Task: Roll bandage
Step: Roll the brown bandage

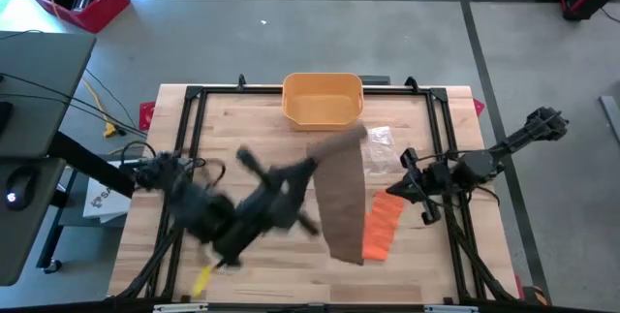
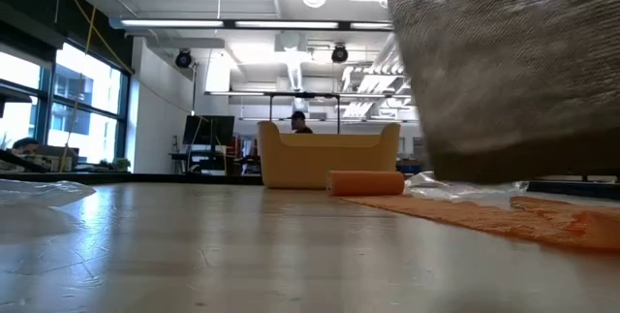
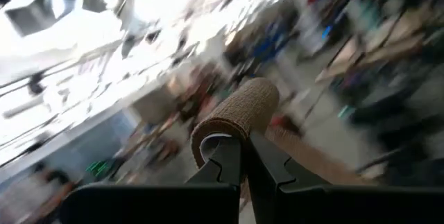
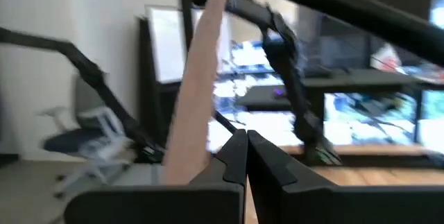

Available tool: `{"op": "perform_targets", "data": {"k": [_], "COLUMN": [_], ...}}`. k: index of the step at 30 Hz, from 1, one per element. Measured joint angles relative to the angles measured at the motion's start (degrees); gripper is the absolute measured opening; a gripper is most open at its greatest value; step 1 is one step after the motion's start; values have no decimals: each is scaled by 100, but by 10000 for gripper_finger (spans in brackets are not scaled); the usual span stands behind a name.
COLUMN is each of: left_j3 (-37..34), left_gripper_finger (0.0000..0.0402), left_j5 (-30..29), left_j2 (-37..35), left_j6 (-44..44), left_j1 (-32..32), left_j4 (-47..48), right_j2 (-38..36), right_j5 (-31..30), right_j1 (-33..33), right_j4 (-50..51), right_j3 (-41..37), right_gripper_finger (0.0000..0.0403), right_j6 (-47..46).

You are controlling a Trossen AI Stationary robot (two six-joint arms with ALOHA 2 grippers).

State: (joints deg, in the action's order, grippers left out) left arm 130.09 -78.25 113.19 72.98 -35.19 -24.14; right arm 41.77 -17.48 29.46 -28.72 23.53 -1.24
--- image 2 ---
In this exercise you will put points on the yellow plastic bin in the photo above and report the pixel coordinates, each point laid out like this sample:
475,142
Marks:
329,163

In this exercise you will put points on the large office window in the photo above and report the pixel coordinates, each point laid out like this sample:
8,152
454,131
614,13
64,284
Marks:
84,90

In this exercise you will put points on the small potted plant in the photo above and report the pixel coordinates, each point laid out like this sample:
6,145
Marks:
121,163

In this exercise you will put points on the black computer monitor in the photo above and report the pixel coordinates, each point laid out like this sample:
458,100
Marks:
208,130

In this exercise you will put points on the black ceiling spotlight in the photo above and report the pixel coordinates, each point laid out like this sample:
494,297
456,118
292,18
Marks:
339,54
183,59

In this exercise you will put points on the person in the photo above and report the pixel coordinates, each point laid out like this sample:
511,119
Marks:
25,145
300,124

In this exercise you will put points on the clear plastic bag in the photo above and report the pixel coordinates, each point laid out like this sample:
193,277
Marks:
34,192
455,189

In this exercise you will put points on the orange elastic bandage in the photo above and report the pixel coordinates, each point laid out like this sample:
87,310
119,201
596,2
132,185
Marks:
368,183

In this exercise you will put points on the black aluminium table frame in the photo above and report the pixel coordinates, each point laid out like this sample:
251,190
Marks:
145,178

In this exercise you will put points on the long ceiling light bar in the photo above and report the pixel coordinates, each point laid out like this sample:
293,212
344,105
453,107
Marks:
218,23

